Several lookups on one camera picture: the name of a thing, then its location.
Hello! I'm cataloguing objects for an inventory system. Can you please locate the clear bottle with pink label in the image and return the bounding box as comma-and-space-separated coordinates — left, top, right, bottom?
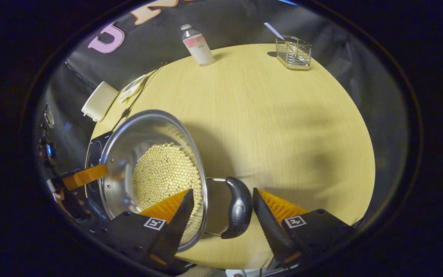
180, 24, 215, 66

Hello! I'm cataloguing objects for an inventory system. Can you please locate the white sectioned bean dish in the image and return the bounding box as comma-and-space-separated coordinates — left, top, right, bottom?
118, 74, 147, 103

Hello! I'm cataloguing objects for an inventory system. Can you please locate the black backdrop cloth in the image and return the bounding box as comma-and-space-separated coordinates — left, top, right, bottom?
37, 0, 412, 231

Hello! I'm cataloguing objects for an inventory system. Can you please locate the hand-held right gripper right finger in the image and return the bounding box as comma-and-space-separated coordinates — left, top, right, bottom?
252, 187, 357, 268

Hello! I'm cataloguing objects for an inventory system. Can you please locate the black induction cooktop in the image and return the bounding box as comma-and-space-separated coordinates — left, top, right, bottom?
85, 131, 114, 224

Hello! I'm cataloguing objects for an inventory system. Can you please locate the pile of soybeans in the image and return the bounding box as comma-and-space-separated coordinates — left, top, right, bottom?
132, 143, 203, 227

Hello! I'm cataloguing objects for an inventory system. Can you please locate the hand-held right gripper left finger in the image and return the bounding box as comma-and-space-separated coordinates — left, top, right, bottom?
100, 189, 195, 275

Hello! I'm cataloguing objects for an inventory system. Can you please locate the wire mesh holder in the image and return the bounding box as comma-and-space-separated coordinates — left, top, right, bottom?
275, 35, 313, 70

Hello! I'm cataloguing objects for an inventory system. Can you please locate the white toaster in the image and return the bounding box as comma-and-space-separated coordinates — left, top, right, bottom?
81, 81, 119, 122

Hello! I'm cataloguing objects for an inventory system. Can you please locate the striped straw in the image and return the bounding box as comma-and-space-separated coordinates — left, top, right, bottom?
264, 22, 295, 50

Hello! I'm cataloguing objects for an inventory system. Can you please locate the stainless steel pot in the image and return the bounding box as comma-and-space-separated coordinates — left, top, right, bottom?
98, 110, 253, 252

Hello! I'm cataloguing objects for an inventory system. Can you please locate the black power cable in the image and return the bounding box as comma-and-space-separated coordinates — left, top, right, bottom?
112, 62, 167, 131

